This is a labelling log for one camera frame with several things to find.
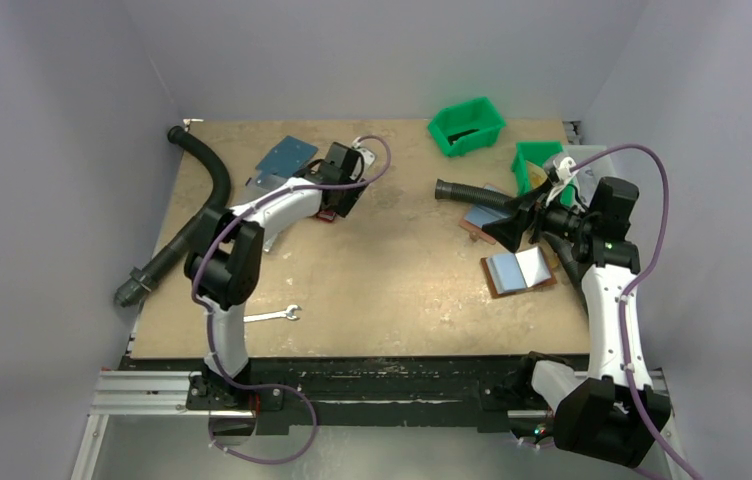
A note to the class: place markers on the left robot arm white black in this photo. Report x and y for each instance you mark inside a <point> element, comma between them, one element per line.
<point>225,255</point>

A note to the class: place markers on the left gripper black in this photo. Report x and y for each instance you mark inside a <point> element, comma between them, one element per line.
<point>347,203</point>

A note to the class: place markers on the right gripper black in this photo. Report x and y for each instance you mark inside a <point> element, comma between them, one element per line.
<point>536,216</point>

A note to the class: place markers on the silver wrench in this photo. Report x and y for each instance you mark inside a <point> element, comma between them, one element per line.
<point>290,313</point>

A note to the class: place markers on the brown open card holder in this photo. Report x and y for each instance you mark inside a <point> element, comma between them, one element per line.
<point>508,274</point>

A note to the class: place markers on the red leather card holder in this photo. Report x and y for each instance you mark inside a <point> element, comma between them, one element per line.
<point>326,216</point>

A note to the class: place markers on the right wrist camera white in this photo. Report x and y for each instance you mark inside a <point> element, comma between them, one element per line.
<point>560,172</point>

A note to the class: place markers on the green bin with yellow items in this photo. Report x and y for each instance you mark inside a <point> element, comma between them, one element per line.
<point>528,163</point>

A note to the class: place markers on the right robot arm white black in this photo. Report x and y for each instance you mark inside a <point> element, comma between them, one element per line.
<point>613,412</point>

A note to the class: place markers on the green bin rear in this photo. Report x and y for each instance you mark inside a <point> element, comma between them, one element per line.
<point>467,126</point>

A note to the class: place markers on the clear compartment screw box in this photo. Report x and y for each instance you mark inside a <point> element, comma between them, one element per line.
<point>258,186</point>

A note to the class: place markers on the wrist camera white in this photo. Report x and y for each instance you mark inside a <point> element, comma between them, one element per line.
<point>560,172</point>
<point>368,155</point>

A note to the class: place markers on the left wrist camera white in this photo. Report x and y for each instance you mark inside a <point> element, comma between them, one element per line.
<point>368,155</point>

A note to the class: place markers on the white plastic bin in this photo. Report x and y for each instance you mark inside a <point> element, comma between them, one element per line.
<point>587,178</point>

